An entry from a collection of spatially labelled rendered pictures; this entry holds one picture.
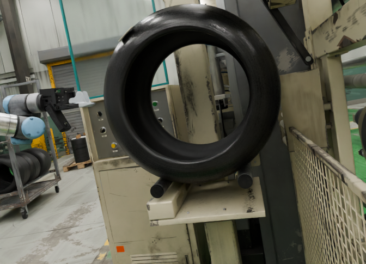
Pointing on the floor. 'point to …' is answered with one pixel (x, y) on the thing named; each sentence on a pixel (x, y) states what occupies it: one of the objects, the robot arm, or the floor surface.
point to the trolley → (25, 167)
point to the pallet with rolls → (79, 153)
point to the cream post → (202, 124)
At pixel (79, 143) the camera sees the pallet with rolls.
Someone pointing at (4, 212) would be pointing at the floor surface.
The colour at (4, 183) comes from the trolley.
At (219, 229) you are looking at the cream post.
